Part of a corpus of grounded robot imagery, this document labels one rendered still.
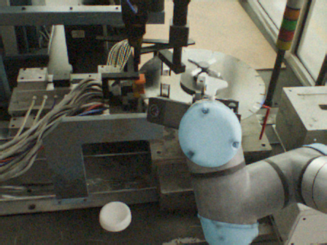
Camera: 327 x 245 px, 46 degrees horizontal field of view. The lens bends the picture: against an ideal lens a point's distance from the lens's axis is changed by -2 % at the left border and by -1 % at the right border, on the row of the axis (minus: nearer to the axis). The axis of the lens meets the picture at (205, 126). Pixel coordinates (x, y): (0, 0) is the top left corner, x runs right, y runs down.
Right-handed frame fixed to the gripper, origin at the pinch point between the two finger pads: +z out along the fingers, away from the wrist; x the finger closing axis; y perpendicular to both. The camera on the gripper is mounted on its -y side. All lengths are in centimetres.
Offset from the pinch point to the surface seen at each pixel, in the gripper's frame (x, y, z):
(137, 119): -3.3, -11.6, -2.3
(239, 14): 37, 14, 101
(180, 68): 8.1, -4.8, 9.5
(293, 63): 16, 34, 66
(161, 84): 3.7, -9.3, 15.7
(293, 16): 26.3, 22.9, 26.7
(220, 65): 10.4, 4.8, 25.6
